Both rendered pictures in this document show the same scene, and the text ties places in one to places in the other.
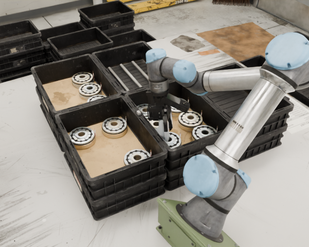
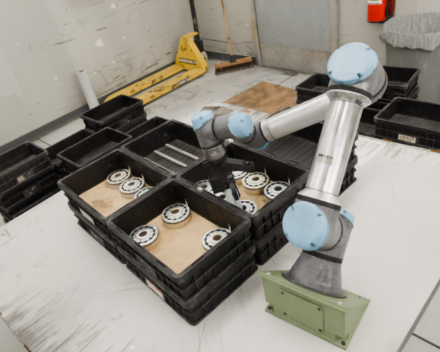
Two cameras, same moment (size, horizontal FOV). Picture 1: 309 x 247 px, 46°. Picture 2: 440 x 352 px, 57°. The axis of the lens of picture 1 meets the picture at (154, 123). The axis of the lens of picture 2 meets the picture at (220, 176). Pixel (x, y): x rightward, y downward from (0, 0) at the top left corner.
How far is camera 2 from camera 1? 0.18 m
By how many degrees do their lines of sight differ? 9
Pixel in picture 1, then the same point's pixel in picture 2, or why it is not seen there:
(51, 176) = (120, 295)
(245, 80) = (309, 114)
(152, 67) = (203, 132)
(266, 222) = (379, 262)
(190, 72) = (248, 123)
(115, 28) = (127, 123)
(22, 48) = (30, 173)
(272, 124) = not seen: hidden behind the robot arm
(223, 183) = (332, 225)
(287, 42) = (348, 54)
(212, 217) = (328, 272)
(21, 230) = not seen: outside the picture
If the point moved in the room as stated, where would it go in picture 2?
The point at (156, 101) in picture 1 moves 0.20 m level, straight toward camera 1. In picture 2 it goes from (216, 170) to (233, 204)
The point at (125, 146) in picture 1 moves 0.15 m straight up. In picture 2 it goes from (197, 232) to (187, 198)
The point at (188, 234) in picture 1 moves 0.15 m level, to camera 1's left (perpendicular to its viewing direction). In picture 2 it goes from (310, 298) to (255, 318)
